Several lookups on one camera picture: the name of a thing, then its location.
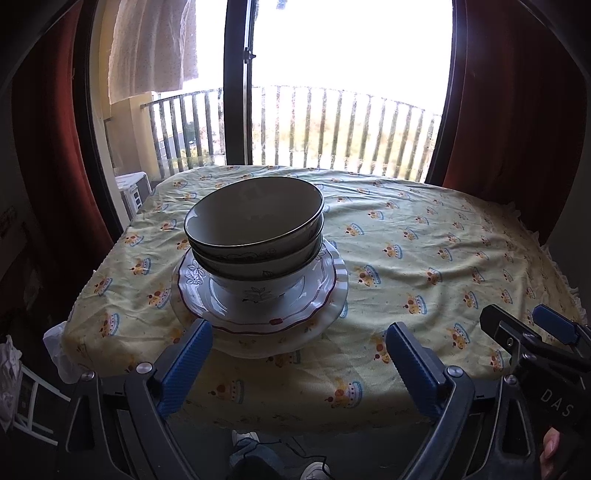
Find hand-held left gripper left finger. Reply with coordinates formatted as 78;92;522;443
61;318;214;480

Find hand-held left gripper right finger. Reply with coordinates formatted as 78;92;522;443
385;322;540;480

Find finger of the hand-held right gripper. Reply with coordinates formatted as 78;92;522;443
532;305;591;358
479;304;541;365

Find white plate with red rim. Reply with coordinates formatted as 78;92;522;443
177;240;339;335

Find large white ribbed plate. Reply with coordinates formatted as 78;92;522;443
169;237;350;360

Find cream floral ceramic bowl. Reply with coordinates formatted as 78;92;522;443
205;247;321;309
184;176;325;259
190;217;325;280

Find person's right hand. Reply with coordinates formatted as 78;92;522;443
539;427;561;480

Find white shoe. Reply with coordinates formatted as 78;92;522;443
300;460;333;480
231;430;262;457

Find yellow printed tablecloth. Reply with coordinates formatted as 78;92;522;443
62;164;583;437

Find person's jeans leg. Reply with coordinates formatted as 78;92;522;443
228;438;287;480

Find white plastic sheet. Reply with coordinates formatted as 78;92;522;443
44;320;95;384

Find white metal rack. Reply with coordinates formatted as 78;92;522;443
9;364;70;446

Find white plastic bag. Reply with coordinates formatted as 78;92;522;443
0;335;24;430

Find white air conditioner unit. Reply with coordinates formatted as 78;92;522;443
115;172;153;221

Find red curtain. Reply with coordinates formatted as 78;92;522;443
11;14;116;319
441;0;587;245

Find balcony railing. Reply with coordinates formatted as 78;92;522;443
141;85;441;183

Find hanging white cloth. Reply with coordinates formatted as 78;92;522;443
107;0;199;103

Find dark window frame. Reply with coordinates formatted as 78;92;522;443
74;0;467;232

